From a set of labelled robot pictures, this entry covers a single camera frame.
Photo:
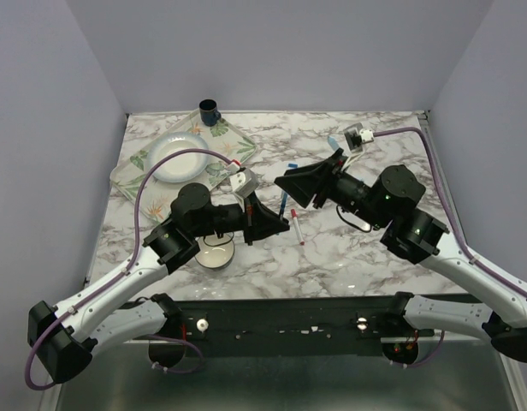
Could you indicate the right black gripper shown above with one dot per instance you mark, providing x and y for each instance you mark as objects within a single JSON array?
[{"x": 303, "y": 183}]

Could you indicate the dark blue mug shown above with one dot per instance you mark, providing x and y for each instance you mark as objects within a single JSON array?
[{"x": 209, "y": 113}]

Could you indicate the white blue-rimmed plate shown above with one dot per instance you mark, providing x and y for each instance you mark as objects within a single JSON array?
[{"x": 182, "y": 168}]

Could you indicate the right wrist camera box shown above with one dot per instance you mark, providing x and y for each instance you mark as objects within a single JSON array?
[{"x": 356, "y": 136}]

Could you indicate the white dark-rimmed bowl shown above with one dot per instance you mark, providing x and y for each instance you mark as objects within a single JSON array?
[{"x": 215, "y": 253}]

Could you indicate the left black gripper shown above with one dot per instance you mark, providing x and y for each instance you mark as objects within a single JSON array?
[{"x": 265, "y": 223}]

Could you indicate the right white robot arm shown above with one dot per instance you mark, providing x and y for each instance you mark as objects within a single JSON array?
[{"x": 500, "y": 314}]

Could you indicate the blue gel pen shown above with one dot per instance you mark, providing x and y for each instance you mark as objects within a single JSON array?
[{"x": 284, "y": 196}]

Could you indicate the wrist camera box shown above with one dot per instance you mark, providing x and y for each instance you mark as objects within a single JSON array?
[
  {"x": 356, "y": 136},
  {"x": 244, "y": 183}
]

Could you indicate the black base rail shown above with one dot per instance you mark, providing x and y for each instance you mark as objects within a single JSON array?
[{"x": 289, "y": 327}]

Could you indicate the light blue marker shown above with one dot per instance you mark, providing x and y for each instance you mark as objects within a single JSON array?
[{"x": 334, "y": 145}]

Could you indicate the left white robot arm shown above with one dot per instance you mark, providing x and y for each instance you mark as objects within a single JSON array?
[{"x": 66, "y": 336}]

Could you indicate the white marker red tip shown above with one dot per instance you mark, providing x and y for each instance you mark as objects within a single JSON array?
[{"x": 297, "y": 228}]

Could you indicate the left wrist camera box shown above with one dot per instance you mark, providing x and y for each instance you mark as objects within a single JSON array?
[{"x": 244, "y": 183}]

